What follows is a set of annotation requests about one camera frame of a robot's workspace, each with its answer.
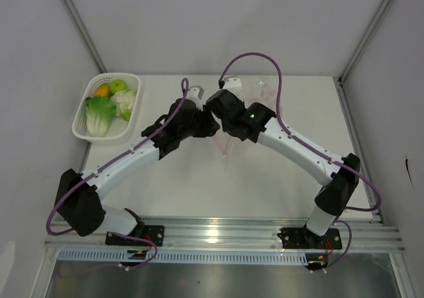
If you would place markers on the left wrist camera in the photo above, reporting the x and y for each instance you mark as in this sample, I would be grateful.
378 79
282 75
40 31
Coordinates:
195 94

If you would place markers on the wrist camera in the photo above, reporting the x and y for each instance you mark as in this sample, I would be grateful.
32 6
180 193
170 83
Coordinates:
234 85
195 94

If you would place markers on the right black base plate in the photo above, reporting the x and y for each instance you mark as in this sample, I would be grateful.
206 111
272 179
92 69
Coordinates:
302 238

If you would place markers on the white plastic basket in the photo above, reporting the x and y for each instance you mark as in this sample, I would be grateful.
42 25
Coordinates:
119 130

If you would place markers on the orange fruit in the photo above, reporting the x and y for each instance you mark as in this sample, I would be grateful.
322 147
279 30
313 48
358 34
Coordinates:
102 91

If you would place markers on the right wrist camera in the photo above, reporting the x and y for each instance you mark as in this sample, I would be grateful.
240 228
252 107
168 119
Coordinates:
234 85

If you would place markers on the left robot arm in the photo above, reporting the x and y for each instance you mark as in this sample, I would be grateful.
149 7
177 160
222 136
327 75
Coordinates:
80 195

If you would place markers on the green leafy lettuce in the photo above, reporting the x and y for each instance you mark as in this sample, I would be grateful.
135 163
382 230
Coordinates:
99 112

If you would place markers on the clear zip top bag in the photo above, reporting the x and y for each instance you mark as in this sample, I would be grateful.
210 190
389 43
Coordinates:
256 90

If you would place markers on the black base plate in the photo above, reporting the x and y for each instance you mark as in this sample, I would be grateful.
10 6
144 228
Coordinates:
302 238
152 233

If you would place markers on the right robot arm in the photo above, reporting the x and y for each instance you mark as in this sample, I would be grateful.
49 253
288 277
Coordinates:
259 124

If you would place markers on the slotted cable duct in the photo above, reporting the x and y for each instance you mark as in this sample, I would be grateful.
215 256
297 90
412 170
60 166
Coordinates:
188 257

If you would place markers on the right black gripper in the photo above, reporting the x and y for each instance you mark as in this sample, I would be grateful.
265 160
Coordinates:
238 99

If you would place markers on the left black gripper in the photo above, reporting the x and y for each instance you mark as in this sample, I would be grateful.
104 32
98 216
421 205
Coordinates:
209 126

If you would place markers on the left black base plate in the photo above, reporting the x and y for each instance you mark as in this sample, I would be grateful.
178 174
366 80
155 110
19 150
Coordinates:
152 233

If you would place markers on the green apple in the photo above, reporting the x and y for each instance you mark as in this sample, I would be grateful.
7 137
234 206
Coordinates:
117 85

